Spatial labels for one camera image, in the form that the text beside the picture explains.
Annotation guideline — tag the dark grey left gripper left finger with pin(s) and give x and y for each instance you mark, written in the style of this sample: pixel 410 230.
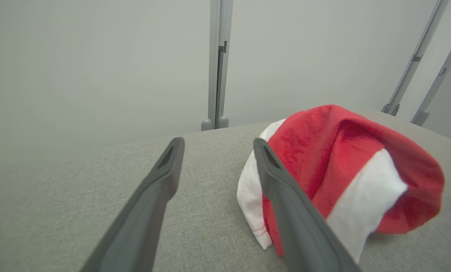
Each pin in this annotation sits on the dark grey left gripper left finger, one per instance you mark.
pixel 134 234

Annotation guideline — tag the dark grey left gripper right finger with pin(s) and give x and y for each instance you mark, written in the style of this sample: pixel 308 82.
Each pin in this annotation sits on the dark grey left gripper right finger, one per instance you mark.
pixel 301 238

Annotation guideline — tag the red and white shorts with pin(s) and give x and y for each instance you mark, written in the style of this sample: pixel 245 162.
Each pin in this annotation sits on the red and white shorts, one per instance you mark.
pixel 323 151

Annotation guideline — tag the grey partition post with rounded feet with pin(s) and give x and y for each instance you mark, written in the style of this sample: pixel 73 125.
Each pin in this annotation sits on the grey partition post with rounded feet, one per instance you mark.
pixel 214 75

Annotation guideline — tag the grey slanted partition post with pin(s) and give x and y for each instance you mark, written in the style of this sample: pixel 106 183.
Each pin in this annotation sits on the grey slanted partition post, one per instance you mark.
pixel 440 75
pixel 413 64

